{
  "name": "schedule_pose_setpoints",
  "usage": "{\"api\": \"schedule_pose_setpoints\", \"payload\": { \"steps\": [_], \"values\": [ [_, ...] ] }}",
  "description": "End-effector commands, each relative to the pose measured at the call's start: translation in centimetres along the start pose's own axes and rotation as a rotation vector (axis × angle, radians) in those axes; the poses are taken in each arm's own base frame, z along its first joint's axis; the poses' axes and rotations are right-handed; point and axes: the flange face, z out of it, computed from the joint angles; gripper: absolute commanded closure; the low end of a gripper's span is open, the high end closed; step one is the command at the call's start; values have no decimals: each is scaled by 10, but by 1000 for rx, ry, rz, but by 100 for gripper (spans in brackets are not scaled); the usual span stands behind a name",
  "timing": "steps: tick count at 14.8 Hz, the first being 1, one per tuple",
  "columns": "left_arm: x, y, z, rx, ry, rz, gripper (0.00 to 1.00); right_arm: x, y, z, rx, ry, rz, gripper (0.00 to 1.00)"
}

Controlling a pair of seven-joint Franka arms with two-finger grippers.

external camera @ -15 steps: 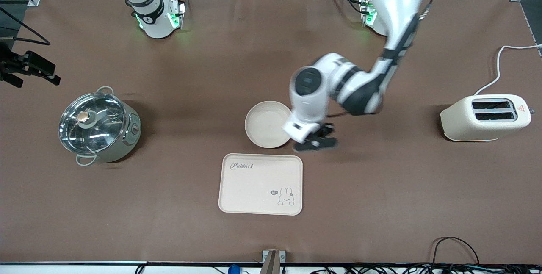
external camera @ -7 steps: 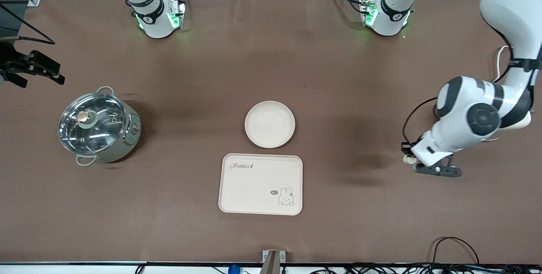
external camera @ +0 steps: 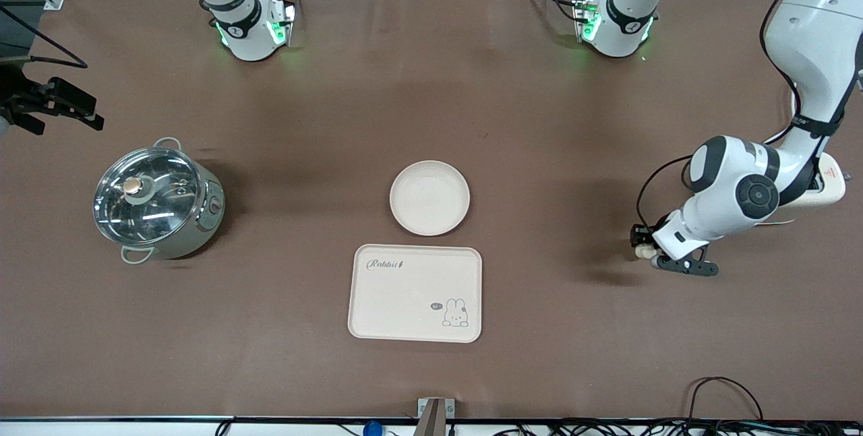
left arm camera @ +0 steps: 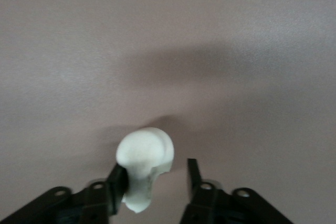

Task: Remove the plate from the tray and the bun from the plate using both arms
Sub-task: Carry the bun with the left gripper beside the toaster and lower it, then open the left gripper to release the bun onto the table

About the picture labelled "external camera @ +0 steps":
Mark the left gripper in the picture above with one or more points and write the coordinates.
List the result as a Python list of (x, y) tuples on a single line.
[(638, 235)]

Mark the cream round plate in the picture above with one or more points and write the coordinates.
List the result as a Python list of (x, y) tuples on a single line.
[(429, 197)]

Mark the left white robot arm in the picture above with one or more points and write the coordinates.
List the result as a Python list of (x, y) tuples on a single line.
[(809, 38)]

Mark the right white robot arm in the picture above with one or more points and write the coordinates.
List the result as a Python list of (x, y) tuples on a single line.
[(243, 25)]

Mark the glass pot lid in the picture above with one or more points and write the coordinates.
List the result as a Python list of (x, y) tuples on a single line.
[(162, 207)]

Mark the white two-slot toaster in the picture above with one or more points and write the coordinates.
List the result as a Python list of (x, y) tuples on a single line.
[(832, 187)]

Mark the pale green electric pot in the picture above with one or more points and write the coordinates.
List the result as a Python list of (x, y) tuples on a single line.
[(209, 220)]

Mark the brown table cover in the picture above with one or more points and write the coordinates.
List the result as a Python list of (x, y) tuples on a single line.
[(539, 119)]

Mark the cream rabbit print tray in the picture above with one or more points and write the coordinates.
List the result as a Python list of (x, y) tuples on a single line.
[(404, 301)]

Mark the blue round object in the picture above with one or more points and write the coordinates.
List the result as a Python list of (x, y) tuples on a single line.
[(372, 429)]

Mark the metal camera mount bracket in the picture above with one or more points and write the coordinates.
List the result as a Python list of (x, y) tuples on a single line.
[(435, 416)]

